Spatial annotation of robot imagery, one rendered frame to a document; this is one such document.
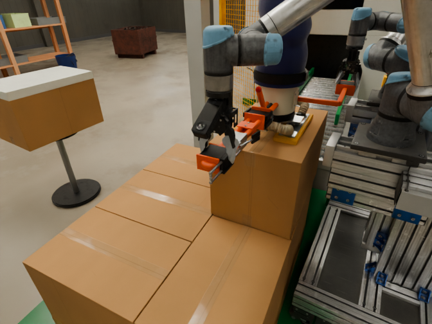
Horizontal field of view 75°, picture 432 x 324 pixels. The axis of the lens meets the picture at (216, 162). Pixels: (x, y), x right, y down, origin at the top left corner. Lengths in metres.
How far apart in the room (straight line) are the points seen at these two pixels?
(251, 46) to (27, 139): 1.76
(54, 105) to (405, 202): 2.06
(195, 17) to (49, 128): 1.43
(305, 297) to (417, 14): 1.22
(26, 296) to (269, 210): 1.52
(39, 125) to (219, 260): 1.53
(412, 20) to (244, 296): 0.97
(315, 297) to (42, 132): 1.94
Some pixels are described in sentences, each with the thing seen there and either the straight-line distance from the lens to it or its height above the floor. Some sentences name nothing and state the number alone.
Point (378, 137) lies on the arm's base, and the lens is 1.11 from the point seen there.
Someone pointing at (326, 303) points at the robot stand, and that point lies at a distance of 1.58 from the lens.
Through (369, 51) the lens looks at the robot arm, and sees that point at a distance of 1.67.
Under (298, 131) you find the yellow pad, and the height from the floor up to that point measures 0.96.
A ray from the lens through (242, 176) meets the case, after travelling 1.22.
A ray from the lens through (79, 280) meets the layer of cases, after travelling 1.31.
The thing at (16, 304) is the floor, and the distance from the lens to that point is 2.13.
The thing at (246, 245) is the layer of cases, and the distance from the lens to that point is 1.30.
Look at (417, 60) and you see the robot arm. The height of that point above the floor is 1.34.
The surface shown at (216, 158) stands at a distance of 0.80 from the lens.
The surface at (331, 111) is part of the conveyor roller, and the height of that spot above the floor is 0.55.
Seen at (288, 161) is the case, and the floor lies 0.94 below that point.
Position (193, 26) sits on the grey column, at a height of 1.26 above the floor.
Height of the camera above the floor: 1.50
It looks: 31 degrees down
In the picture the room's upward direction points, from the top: 2 degrees counter-clockwise
